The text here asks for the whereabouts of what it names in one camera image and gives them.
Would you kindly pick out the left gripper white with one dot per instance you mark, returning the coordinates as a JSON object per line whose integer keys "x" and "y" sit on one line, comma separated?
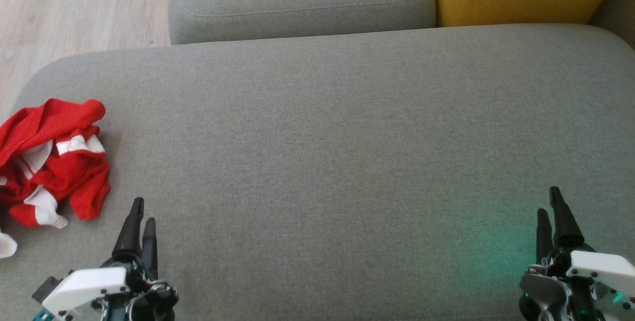
{"x": 89, "y": 286}

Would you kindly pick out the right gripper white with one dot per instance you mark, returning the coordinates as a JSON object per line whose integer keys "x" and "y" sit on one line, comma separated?
{"x": 603, "y": 269}

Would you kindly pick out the red mesh garment white trim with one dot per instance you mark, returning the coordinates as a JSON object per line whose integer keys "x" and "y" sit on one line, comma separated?
{"x": 74, "y": 182}

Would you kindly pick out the grey sofa seat cushion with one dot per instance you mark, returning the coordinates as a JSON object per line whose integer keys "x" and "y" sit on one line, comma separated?
{"x": 322, "y": 137}

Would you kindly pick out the grey sofa corner cushion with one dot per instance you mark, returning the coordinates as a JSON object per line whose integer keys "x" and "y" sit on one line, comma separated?
{"x": 620, "y": 8}

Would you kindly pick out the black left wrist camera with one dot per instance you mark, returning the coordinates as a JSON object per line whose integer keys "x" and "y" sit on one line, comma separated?
{"x": 45, "y": 288}

